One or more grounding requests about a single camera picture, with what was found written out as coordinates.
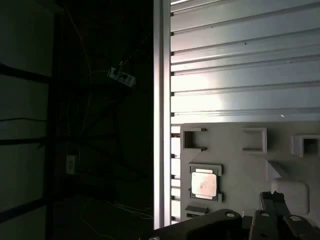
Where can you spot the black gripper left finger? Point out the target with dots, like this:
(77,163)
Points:
(212,225)

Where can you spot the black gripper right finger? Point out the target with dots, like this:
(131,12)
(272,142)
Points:
(282,220)

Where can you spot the silver square CPU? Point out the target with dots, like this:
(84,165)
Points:
(203,185)

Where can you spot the grey plastic parts rack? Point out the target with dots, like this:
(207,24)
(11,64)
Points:
(237,170)

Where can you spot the grey power strip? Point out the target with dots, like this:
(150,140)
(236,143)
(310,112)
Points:
(122,77)

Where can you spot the dark shelf cabinet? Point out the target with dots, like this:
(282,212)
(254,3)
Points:
(25,100)

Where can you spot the small white wall box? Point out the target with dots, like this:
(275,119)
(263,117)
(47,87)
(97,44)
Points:
(70,163)

